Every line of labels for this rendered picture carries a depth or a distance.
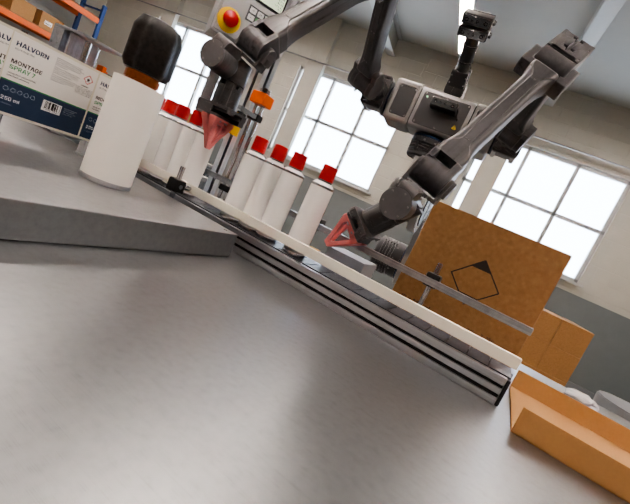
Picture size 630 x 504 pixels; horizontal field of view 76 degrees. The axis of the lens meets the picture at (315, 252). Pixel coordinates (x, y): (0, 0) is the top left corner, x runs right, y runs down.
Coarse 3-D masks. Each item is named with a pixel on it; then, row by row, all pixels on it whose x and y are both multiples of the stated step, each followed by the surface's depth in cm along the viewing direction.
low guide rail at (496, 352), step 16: (144, 160) 104; (160, 176) 101; (176, 176) 100; (192, 192) 96; (224, 208) 92; (256, 224) 88; (288, 240) 84; (320, 256) 81; (336, 272) 79; (352, 272) 78; (368, 288) 76; (384, 288) 75; (400, 304) 73; (416, 304) 72; (432, 320) 71; (448, 320) 70; (464, 336) 68; (496, 352) 66
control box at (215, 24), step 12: (216, 0) 106; (228, 0) 100; (240, 0) 102; (252, 0) 103; (288, 0) 106; (216, 12) 101; (240, 12) 102; (264, 12) 105; (216, 24) 101; (240, 24) 103; (228, 36) 103; (252, 60) 114
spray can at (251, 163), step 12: (252, 144) 93; (264, 144) 92; (252, 156) 91; (240, 168) 92; (252, 168) 92; (240, 180) 92; (252, 180) 93; (228, 192) 94; (240, 192) 92; (240, 204) 93; (228, 216) 93
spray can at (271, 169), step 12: (276, 144) 90; (276, 156) 90; (264, 168) 90; (276, 168) 89; (264, 180) 90; (276, 180) 90; (252, 192) 91; (264, 192) 90; (252, 204) 90; (264, 204) 91; (252, 228) 92
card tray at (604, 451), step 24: (528, 384) 78; (528, 408) 70; (552, 408) 76; (576, 408) 75; (528, 432) 56; (552, 432) 54; (576, 432) 69; (600, 432) 73; (624, 432) 71; (552, 456) 54; (576, 456) 53; (600, 456) 52; (624, 456) 67; (600, 480) 52; (624, 480) 51
